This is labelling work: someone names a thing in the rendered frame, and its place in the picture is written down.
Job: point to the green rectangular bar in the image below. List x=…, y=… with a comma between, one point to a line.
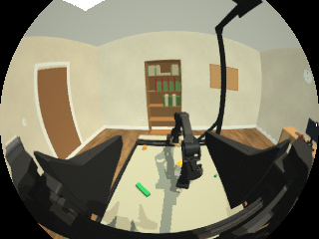
x=143, y=190

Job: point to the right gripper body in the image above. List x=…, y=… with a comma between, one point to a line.
x=183, y=182

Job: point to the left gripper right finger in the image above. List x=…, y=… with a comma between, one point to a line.
x=241, y=167

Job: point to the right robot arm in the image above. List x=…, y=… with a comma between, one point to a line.
x=189, y=146

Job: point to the white cube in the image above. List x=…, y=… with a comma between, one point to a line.
x=177, y=170

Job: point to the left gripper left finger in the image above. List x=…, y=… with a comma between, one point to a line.
x=88, y=176

